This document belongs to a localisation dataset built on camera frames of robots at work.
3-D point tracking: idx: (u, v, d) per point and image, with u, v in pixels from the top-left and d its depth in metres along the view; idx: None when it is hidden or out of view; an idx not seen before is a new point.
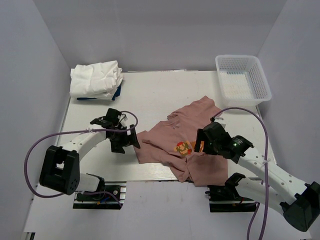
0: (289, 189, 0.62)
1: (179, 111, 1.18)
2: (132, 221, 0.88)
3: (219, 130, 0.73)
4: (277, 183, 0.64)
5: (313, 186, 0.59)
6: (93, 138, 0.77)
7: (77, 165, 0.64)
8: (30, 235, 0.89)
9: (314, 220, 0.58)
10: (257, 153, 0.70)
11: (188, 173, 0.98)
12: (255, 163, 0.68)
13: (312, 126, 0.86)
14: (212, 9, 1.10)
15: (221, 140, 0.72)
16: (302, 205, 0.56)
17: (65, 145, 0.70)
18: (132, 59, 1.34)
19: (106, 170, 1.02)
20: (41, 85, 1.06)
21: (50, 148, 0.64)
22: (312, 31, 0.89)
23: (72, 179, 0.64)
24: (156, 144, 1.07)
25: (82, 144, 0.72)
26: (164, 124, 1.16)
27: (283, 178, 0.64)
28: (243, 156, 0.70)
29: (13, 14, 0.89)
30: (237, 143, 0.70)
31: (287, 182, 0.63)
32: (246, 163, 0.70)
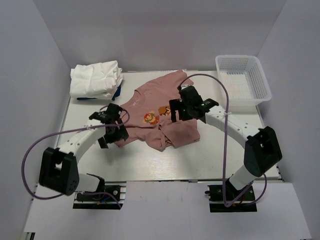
0: (243, 133, 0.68)
1: (139, 89, 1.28)
2: (131, 220, 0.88)
3: (192, 92, 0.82)
4: (234, 129, 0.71)
5: (267, 131, 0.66)
6: (90, 136, 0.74)
7: (75, 167, 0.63)
8: (30, 235, 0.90)
9: (268, 164, 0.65)
10: (221, 109, 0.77)
11: (164, 137, 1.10)
12: (217, 116, 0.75)
13: (312, 126, 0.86)
14: (212, 10, 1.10)
15: (193, 102, 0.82)
16: (255, 143, 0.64)
17: (63, 146, 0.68)
18: (132, 59, 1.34)
19: (105, 169, 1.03)
20: (41, 85, 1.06)
21: (47, 150, 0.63)
22: (312, 32, 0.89)
23: (71, 181, 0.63)
24: (128, 123, 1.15)
25: (79, 144, 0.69)
26: (125, 105, 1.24)
27: (240, 125, 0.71)
28: (207, 112, 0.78)
29: (13, 14, 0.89)
30: (204, 103, 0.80)
31: (242, 128, 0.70)
32: (210, 117, 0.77)
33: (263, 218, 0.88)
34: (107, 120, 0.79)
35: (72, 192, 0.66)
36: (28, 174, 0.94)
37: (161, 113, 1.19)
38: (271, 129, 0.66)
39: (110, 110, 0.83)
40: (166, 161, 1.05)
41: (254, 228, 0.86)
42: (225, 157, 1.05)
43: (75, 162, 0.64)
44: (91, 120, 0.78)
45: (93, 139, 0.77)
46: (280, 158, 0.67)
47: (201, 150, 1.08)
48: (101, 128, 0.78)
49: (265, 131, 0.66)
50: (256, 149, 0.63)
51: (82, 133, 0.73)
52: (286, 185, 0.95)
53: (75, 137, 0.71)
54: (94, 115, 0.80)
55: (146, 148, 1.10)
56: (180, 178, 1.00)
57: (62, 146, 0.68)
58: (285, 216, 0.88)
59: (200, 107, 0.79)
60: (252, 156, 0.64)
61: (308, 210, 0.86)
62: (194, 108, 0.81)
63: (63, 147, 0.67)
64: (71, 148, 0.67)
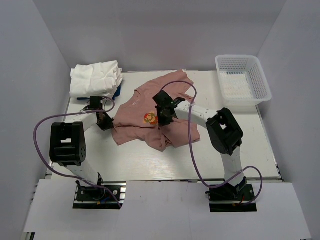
0: (204, 117, 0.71)
1: (139, 89, 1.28)
2: (131, 220, 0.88)
3: (163, 95, 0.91)
4: (198, 116, 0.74)
5: (224, 111, 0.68)
6: (87, 117, 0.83)
7: (83, 134, 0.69)
8: (30, 235, 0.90)
9: (232, 141, 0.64)
10: (187, 103, 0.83)
11: (164, 137, 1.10)
12: (184, 109, 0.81)
13: (311, 125, 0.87)
14: (212, 10, 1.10)
15: (165, 102, 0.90)
16: (212, 122, 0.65)
17: None
18: (132, 59, 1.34)
19: (105, 169, 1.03)
20: (41, 84, 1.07)
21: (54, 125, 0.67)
22: (312, 31, 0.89)
23: (81, 146, 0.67)
24: (129, 123, 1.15)
25: (81, 119, 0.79)
26: (125, 105, 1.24)
27: (202, 111, 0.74)
28: (176, 108, 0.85)
29: (13, 14, 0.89)
30: (173, 102, 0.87)
31: (204, 113, 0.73)
32: (180, 112, 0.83)
33: (263, 219, 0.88)
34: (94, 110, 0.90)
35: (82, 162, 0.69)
36: (28, 173, 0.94)
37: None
38: (228, 110, 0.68)
39: (94, 102, 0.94)
40: (166, 161, 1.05)
41: (254, 228, 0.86)
42: None
43: (82, 130, 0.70)
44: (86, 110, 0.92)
45: (89, 122, 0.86)
46: (242, 136, 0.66)
47: (201, 150, 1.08)
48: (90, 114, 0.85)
49: (223, 113, 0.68)
50: (214, 127, 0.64)
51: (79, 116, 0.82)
52: (286, 185, 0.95)
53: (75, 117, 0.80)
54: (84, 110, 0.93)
55: (146, 148, 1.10)
56: (180, 178, 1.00)
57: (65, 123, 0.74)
58: (285, 215, 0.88)
59: (170, 106, 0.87)
60: (214, 134, 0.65)
61: (309, 210, 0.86)
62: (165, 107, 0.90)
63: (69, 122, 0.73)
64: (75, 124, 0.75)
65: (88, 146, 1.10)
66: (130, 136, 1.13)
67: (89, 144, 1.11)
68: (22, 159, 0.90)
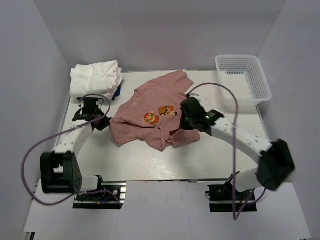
0: (255, 148, 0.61)
1: (139, 89, 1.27)
2: (131, 220, 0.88)
3: (195, 104, 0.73)
4: (244, 144, 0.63)
5: (279, 143, 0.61)
6: (82, 134, 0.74)
7: (76, 164, 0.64)
8: (30, 235, 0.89)
9: (284, 178, 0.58)
10: (227, 121, 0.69)
11: (164, 137, 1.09)
12: (225, 129, 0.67)
13: (311, 125, 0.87)
14: (212, 10, 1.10)
15: (196, 113, 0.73)
16: (266, 156, 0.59)
17: (58, 148, 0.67)
18: (132, 59, 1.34)
19: (105, 169, 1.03)
20: (41, 84, 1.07)
21: (43, 155, 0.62)
22: (312, 31, 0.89)
23: (76, 177, 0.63)
24: (128, 122, 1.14)
25: (74, 140, 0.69)
26: (124, 105, 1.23)
27: (250, 139, 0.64)
28: (213, 126, 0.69)
29: (13, 14, 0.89)
30: (209, 116, 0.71)
31: (253, 142, 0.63)
32: (217, 131, 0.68)
33: (263, 218, 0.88)
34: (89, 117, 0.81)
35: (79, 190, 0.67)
36: (28, 173, 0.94)
37: (161, 113, 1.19)
38: (283, 142, 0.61)
39: (89, 105, 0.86)
40: (166, 161, 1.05)
41: (254, 227, 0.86)
42: (225, 157, 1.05)
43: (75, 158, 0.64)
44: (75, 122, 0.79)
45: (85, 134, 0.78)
46: (294, 171, 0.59)
47: (201, 150, 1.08)
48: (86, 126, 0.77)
49: (279, 146, 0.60)
50: (267, 162, 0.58)
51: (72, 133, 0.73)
52: (286, 185, 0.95)
53: (67, 137, 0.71)
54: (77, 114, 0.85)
55: (146, 148, 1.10)
56: (180, 178, 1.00)
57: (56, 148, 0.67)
58: (284, 215, 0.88)
59: (205, 122, 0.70)
60: (266, 169, 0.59)
61: (308, 210, 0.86)
62: (197, 122, 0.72)
63: (60, 150, 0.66)
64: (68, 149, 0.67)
65: (88, 147, 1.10)
66: (130, 135, 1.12)
67: (90, 145, 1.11)
68: (22, 159, 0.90)
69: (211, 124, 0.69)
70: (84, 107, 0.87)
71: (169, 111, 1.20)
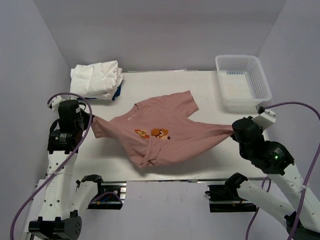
0: (317, 221, 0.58)
1: (139, 104, 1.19)
2: (131, 220, 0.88)
3: (256, 133, 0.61)
4: (308, 212, 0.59)
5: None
6: (65, 177, 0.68)
7: (69, 222, 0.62)
8: (30, 235, 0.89)
9: None
10: (296, 173, 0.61)
11: (148, 155, 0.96)
12: (292, 185, 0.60)
13: (311, 125, 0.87)
14: (211, 10, 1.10)
15: (255, 145, 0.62)
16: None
17: (44, 211, 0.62)
18: (132, 59, 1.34)
19: (104, 170, 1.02)
20: (41, 85, 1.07)
21: (33, 229, 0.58)
22: (311, 31, 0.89)
23: (72, 228, 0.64)
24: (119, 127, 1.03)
25: (59, 195, 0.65)
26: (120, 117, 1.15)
27: (315, 207, 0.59)
28: (282, 175, 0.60)
29: (14, 15, 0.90)
30: (278, 156, 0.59)
31: (316, 212, 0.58)
32: (281, 181, 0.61)
33: (263, 218, 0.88)
34: (68, 145, 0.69)
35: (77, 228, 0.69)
36: (28, 174, 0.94)
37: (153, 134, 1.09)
38: None
39: (66, 118, 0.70)
40: None
41: (254, 227, 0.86)
42: (225, 157, 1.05)
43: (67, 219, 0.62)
44: (53, 154, 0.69)
45: (70, 168, 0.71)
46: None
47: None
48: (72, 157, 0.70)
49: None
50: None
51: (55, 182, 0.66)
52: None
53: (51, 193, 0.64)
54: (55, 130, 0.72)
55: None
56: (180, 178, 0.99)
57: (43, 212, 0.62)
58: None
59: (269, 160, 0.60)
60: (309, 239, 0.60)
61: None
62: (258, 158, 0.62)
63: (47, 216, 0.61)
64: (56, 210, 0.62)
65: (87, 149, 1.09)
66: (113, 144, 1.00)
67: (89, 144, 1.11)
68: (23, 160, 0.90)
69: (275, 167, 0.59)
70: (60, 120, 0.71)
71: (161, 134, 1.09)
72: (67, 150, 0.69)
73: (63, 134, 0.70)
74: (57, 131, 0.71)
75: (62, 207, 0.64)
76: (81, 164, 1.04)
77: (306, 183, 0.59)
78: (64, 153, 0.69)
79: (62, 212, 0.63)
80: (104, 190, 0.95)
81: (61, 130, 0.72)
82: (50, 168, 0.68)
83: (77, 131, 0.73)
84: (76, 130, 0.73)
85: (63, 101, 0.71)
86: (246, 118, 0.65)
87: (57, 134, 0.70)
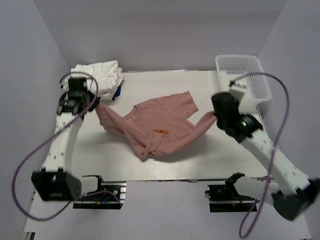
0: (290, 181, 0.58)
1: (138, 106, 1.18)
2: (131, 220, 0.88)
3: (231, 103, 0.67)
4: (280, 173, 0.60)
5: (316, 185, 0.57)
6: (71, 136, 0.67)
7: (71, 177, 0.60)
8: (30, 235, 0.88)
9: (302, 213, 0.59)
10: (266, 138, 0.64)
11: (148, 147, 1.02)
12: (261, 147, 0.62)
13: (311, 125, 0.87)
14: (211, 10, 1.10)
15: (229, 115, 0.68)
16: (299, 196, 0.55)
17: (47, 163, 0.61)
18: (132, 59, 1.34)
19: (104, 170, 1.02)
20: (41, 84, 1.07)
21: (35, 177, 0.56)
22: (311, 31, 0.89)
23: (73, 187, 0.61)
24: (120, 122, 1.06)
25: (64, 149, 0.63)
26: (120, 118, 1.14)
27: (287, 169, 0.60)
28: (250, 138, 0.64)
29: (14, 15, 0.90)
30: (246, 123, 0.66)
31: (289, 173, 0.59)
32: (251, 145, 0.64)
33: (263, 218, 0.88)
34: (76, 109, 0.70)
35: (77, 196, 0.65)
36: (28, 174, 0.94)
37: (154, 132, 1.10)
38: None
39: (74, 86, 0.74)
40: (165, 161, 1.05)
41: (254, 227, 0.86)
42: (225, 157, 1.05)
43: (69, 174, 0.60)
44: (60, 117, 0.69)
45: (76, 130, 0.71)
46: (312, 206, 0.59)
47: (201, 151, 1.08)
48: (78, 120, 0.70)
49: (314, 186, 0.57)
50: (297, 200, 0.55)
51: (60, 138, 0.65)
52: None
53: (55, 148, 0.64)
54: (63, 99, 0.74)
55: None
56: (180, 178, 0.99)
57: (46, 164, 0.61)
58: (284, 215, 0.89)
59: (240, 127, 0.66)
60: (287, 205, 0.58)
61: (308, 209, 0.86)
62: (230, 127, 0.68)
63: (51, 167, 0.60)
64: (59, 163, 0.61)
65: (88, 149, 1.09)
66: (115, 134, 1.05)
67: (90, 144, 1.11)
68: (22, 159, 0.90)
69: (244, 132, 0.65)
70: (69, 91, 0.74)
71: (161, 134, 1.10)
72: (75, 112, 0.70)
73: (71, 101, 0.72)
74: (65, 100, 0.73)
75: (65, 161, 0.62)
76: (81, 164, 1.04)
77: (275, 143, 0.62)
78: (71, 115, 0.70)
79: (64, 165, 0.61)
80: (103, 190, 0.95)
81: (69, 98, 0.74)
82: (57, 126, 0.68)
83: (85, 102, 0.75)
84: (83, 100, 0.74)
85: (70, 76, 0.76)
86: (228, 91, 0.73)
87: (65, 101, 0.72)
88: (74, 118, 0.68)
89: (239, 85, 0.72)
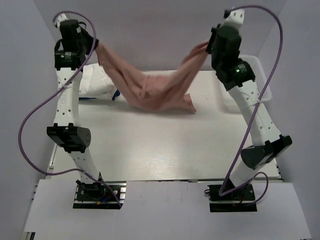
0: (263, 134, 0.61)
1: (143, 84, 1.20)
2: (131, 220, 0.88)
3: (234, 47, 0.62)
4: (256, 126, 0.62)
5: (285, 141, 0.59)
6: (74, 91, 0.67)
7: (81, 129, 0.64)
8: (30, 235, 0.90)
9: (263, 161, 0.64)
10: (254, 89, 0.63)
11: (145, 86, 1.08)
12: (247, 99, 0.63)
13: (311, 125, 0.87)
14: (211, 10, 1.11)
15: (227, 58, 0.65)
16: (266, 148, 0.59)
17: (57, 120, 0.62)
18: (132, 58, 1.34)
19: (104, 170, 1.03)
20: (41, 84, 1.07)
21: (50, 131, 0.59)
22: (311, 31, 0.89)
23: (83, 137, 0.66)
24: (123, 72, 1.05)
25: (70, 107, 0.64)
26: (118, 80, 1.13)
27: (264, 123, 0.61)
28: (239, 87, 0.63)
29: (14, 15, 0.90)
30: (240, 70, 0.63)
31: (265, 127, 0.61)
32: (238, 93, 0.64)
33: (264, 218, 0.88)
34: (74, 63, 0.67)
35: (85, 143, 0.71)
36: (28, 173, 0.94)
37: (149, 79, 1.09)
38: (289, 140, 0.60)
39: (67, 36, 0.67)
40: (165, 161, 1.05)
41: (255, 227, 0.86)
42: (225, 157, 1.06)
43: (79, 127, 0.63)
44: (60, 71, 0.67)
45: (77, 84, 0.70)
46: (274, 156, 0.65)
47: (201, 151, 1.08)
48: (78, 74, 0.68)
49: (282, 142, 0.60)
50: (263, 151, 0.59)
51: (64, 95, 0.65)
52: (286, 186, 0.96)
53: (62, 103, 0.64)
54: (59, 50, 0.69)
55: (146, 148, 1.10)
56: (180, 178, 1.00)
57: (58, 120, 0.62)
58: (285, 215, 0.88)
59: (234, 74, 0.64)
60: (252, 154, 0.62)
61: (308, 210, 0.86)
62: (221, 71, 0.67)
63: (62, 123, 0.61)
64: (68, 118, 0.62)
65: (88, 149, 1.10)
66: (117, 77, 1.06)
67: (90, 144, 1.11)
68: (22, 159, 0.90)
69: (235, 79, 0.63)
70: (64, 40, 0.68)
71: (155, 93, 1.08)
72: (74, 67, 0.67)
73: (68, 53, 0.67)
74: (61, 50, 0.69)
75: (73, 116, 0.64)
76: None
77: (260, 96, 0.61)
78: (70, 69, 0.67)
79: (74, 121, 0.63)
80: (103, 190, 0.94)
81: (65, 48, 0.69)
82: (59, 83, 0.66)
83: (82, 53, 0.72)
84: (80, 51, 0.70)
85: (61, 20, 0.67)
86: (232, 26, 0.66)
87: (61, 52, 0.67)
88: (74, 73, 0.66)
89: (242, 15, 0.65)
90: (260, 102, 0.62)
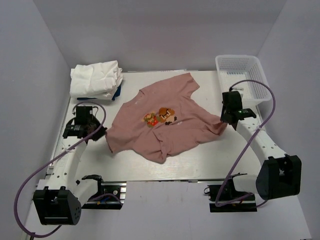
0: (266, 151, 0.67)
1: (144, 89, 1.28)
2: (130, 220, 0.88)
3: (234, 97, 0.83)
4: (259, 146, 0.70)
5: (292, 157, 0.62)
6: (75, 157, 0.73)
7: (73, 198, 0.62)
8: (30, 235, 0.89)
9: (280, 189, 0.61)
10: (255, 122, 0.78)
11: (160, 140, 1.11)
12: (248, 127, 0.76)
13: (311, 124, 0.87)
14: (211, 10, 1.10)
15: (232, 107, 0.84)
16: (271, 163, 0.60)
17: (51, 182, 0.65)
18: (132, 59, 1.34)
19: (104, 170, 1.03)
20: (41, 84, 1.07)
21: (37, 196, 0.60)
22: (312, 31, 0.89)
23: (74, 210, 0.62)
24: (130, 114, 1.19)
25: (66, 172, 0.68)
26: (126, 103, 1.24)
27: (266, 143, 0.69)
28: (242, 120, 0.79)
29: (14, 15, 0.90)
30: (242, 111, 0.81)
31: (267, 147, 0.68)
32: (242, 127, 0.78)
33: (263, 218, 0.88)
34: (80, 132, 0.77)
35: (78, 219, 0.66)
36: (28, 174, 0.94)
37: (161, 114, 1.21)
38: (298, 161, 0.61)
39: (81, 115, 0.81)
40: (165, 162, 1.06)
41: (254, 227, 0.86)
42: (225, 157, 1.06)
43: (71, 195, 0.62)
44: (66, 139, 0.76)
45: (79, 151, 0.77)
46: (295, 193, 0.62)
47: (201, 151, 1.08)
48: (82, 143, 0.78)
49: (289, 160, 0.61)
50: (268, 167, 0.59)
51: (64, 160, 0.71)
52: None
53: (60, 167, 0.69)
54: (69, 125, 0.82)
55: None
56: (180, 178, 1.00)
57: (50, 183, 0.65)
58: (284, 215, 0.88)
59: (237, 114, 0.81)
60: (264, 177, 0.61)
61: (308, 209, 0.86)
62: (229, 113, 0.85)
63: (53, 185, 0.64)
64: (62, 182, 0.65)
65: (89, 149, 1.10)
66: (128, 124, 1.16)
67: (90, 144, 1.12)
68: (23, 160, 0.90)
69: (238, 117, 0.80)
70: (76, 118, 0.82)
71: (168, 114, 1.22)
72: (79, 135, 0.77)
73: (77, 126, 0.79)
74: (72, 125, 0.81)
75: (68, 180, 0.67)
76: (83, 164, 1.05)
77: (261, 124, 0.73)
78: (76, 137, 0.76)
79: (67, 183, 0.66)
80: (103, 190, 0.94)
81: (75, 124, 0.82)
82: (62, 148, 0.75)
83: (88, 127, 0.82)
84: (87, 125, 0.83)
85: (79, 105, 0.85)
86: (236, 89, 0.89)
87: (71, 126, 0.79)
88: (78, 141, 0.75)
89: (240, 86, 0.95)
90: (261, 129, 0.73)
